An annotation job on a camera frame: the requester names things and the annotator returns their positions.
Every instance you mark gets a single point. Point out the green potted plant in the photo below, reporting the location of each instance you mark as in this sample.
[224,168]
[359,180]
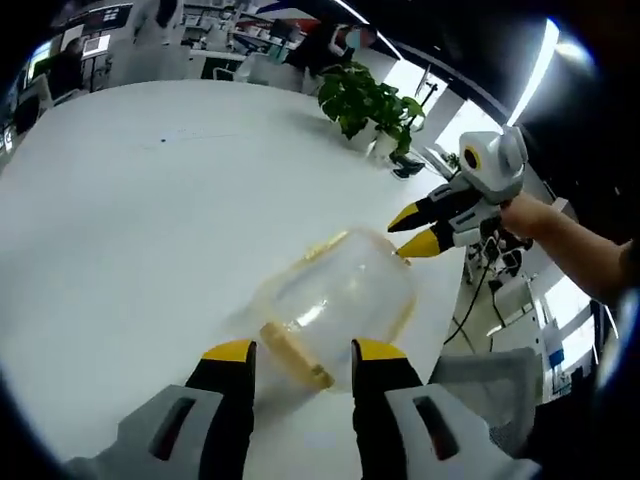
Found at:
[360,100]

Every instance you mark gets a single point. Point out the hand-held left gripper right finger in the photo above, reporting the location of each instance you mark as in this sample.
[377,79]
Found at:
[385,395]

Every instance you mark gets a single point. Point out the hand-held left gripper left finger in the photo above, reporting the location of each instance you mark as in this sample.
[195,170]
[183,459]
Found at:
[220,395]

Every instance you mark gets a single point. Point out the ceiling light strip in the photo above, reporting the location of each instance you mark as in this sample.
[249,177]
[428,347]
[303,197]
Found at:
[537,70]

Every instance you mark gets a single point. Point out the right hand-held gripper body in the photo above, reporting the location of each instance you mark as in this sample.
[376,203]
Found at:
[495,170]

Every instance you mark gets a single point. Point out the white plant pot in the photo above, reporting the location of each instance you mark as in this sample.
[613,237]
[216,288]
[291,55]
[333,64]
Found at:
[384,144]

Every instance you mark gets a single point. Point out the grey mesh office chair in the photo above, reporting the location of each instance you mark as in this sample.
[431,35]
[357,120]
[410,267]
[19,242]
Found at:
[490,370]

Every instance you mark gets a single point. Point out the person's right hand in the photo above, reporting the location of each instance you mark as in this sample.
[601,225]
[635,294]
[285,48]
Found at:
[522,217]

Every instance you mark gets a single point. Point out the clear plastic buckle container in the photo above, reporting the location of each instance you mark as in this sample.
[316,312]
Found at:
[345,290]

